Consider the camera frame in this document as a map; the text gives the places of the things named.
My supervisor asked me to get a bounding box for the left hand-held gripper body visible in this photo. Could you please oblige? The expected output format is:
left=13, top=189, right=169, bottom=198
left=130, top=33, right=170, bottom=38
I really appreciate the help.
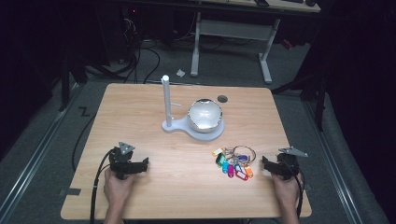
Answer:
left=107, top=141, right=145, bottom=181

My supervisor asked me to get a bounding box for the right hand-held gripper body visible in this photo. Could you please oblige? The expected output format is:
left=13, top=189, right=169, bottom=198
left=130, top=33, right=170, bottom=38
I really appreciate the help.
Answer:
left=270, top=146, right=309, bottom=181

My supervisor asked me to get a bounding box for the person's right hand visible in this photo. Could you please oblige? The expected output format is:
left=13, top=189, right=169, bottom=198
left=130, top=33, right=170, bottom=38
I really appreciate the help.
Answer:
left=271, top=172, right=304, bottom=214

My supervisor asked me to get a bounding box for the person's left hand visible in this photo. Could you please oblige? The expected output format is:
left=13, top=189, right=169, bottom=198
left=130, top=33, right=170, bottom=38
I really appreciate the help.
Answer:
left=103, top=168, right=136, bottom=211

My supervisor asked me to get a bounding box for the bunch of coloured key tags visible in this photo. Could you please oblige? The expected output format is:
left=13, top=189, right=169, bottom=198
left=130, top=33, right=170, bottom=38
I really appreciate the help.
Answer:
left=211, top=145, right=258, bottom=182

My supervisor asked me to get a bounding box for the black tape strip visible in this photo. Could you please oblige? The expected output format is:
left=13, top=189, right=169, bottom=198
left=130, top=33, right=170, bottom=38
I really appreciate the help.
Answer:
left=58, top=188, right=82, bottom=197

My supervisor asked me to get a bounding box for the black metal stand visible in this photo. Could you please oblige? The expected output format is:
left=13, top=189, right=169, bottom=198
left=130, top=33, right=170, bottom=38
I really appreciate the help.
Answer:
left=58, top=46, right=72, bottom=112
left=313, top=74, right=329, bottom=133

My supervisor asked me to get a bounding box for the shiny silver metal bowl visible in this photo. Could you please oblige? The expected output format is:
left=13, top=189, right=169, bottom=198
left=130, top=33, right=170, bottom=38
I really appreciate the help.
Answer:
left=187, top=98, right=224, bottom=134

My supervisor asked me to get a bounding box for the white-framed desk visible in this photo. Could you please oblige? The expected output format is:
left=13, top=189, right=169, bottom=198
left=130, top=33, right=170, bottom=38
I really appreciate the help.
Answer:
left=190, top=0, right=322, bottom=85

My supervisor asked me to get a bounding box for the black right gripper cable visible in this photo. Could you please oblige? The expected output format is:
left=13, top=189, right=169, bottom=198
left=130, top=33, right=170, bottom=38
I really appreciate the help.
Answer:
left=282, top=161, right=306, bottom=219

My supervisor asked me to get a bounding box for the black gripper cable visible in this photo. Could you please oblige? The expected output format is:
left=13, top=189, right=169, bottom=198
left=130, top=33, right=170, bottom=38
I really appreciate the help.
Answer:
left=89, top=148, right=115, bottom=224
left=282, top=161, right=306, bottom=219

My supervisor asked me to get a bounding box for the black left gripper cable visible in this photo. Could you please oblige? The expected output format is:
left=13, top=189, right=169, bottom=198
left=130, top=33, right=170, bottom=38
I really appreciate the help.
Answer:
left=89, top=148, right=115, bottom=224

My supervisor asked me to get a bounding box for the metal floor rail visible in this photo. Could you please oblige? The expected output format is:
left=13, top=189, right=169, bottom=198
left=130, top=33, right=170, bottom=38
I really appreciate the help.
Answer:
left=302, top=100, right=365, bottom=224
left=0, top=83, right=82, bottom=222

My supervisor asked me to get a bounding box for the thin black floor cable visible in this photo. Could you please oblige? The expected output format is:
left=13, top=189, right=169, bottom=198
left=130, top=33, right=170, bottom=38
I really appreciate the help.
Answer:
left=71, top=112, right=98, bottom=173

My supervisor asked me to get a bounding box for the white stand with post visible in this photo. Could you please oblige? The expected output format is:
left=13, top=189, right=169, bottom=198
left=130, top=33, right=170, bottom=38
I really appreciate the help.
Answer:
left=161, top=74, right=226, bottom=143

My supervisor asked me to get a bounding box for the bundle of black floor cables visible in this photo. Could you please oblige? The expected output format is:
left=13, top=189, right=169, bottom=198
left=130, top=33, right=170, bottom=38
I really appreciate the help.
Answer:
left=87, top=17, right=162, bottom=85

